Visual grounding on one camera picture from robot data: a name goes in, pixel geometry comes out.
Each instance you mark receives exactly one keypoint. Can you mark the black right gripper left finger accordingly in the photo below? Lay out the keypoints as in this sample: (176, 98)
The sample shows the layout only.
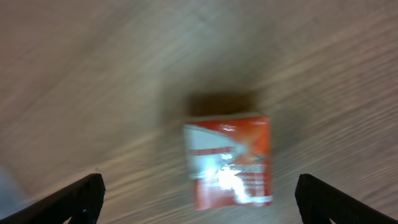
(78, 203)

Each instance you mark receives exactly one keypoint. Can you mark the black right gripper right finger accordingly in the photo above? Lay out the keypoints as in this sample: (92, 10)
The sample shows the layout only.
(319, 202)

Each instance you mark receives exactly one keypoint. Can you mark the red medicine box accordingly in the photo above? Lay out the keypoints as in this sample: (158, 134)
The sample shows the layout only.
(229, 161)

